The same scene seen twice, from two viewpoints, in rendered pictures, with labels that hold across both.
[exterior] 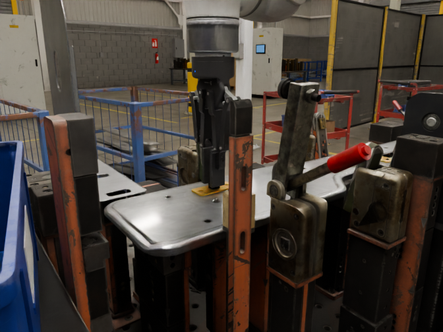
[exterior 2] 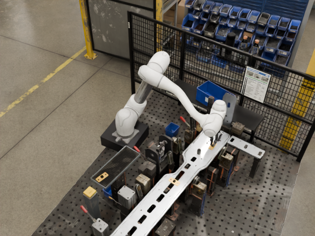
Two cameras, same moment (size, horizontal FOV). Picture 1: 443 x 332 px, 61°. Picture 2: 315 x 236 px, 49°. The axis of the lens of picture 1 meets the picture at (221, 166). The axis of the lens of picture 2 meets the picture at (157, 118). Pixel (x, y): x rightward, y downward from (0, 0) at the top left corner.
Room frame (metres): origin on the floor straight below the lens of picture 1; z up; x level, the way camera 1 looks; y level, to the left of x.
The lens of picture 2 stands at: (2.29, -0.98, 3.03)
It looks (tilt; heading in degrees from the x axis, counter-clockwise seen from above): 43 degrees down; 162
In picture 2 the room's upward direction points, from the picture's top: 1 degrees clockwise
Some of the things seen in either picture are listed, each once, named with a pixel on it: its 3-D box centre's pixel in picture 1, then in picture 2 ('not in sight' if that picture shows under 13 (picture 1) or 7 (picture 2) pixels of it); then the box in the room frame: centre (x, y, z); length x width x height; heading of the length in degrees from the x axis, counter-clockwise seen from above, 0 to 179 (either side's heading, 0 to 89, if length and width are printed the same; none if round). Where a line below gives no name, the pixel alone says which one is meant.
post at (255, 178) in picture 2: not in sight; (255, 165); (0.86, 0.33, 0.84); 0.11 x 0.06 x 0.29; 36
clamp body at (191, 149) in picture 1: (197, 217); (224, 170); (0.84, 0.06, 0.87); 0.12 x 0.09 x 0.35; 36
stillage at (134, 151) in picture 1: (138, 147); not in sight; (3.17, 0.73, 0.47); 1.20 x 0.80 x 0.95; 46
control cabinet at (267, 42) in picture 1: (265, 56); not in sight; (11.61, -1.32, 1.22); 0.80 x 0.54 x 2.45; 46
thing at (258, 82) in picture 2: not in sight; (255, 84); (0.39, 0.49, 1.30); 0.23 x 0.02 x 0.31; 36
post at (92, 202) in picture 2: not in sight; (93, 211); (0.93, -0.99, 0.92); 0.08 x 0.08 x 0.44; 36
